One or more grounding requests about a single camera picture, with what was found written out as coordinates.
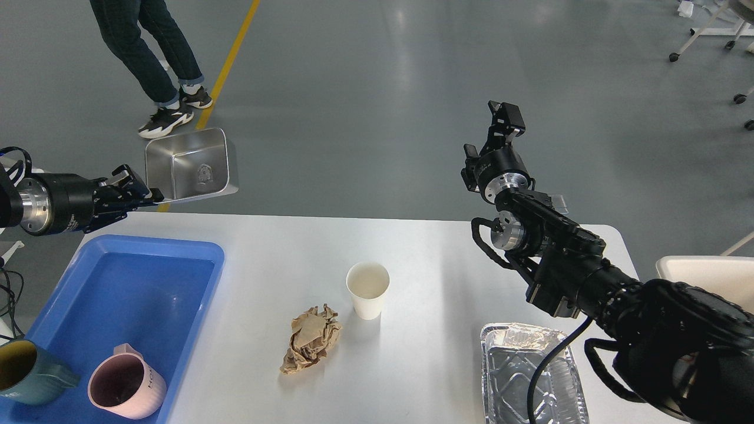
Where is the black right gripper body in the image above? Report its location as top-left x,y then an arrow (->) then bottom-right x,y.
476,147 -> 535,204

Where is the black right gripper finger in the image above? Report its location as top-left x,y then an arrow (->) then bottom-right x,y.
460,143 -> 481,193
487,100 -> 526,152

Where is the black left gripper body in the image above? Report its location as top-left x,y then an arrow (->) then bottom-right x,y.
17,173 -> 127,236

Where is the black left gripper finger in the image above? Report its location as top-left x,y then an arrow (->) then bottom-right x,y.
115,188 -> 165,214
98,164 -> 148,198

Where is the stainless steel square tray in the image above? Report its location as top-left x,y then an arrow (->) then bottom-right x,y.
145,128 -> 238,204

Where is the pink plastic mug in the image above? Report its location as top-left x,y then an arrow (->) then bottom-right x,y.
87,343 -> 167,420

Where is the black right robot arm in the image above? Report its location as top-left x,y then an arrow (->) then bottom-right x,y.
461,100 -> 753,423

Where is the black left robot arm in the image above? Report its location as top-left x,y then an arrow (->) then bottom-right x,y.
1,147 -> 165,236

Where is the white side table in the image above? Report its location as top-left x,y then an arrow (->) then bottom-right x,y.
0,240 -> 26,268

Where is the blue plastic tray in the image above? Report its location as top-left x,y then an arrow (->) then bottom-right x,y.
2,234 -> 224,423

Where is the white paper cup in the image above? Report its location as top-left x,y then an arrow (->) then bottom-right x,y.
346,262 -> 391,320

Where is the person in dark jeans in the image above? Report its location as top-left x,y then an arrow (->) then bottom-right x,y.
90,1 -> 214,140

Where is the teal ceramic mug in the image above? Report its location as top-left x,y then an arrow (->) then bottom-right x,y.
1,340 -> 81,406

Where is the aluminium foil tray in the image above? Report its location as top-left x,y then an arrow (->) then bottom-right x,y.
480,323 -> 590,423

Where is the crumpled brown paper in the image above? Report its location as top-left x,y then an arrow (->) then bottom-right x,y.
279,303 -> 343,375

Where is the cream plastic bin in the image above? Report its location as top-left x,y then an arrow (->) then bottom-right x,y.
656,256 -> 753,309

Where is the black cable bundle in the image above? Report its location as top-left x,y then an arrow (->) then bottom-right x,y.
0,268 -> 24,343

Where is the white wheeled frame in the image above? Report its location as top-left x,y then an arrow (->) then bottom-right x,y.
668,1 -> 753,133

